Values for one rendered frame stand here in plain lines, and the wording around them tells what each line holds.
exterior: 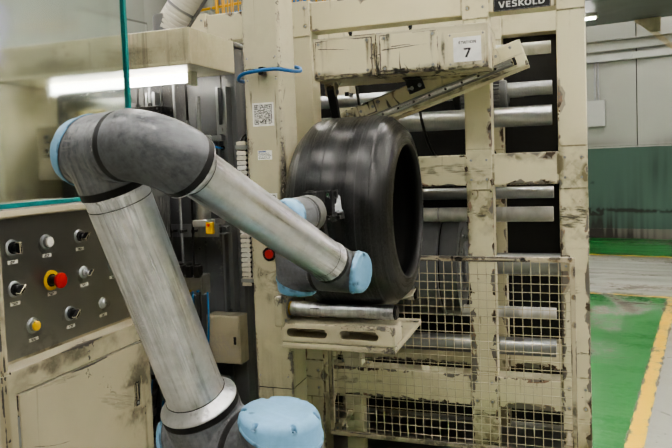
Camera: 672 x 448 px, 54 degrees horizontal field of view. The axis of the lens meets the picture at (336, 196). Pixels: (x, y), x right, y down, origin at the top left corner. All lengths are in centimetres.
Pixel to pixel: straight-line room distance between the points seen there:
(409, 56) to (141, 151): 139
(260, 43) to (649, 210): 938
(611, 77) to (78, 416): 1013
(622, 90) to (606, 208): 184
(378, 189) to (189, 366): 81
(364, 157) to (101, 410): 99
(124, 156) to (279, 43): 118
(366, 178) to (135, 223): 84
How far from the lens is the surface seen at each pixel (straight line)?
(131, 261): 117
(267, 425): 120
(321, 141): 193
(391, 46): 229
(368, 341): 198
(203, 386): 128
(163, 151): 103
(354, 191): 181
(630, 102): 1116
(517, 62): 235
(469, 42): 224
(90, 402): 194
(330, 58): 234
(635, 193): 1108
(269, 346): 222
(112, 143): 105
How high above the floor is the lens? 135
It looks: 3 degrees down
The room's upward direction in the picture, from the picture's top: 2 degrees counter-clockwise
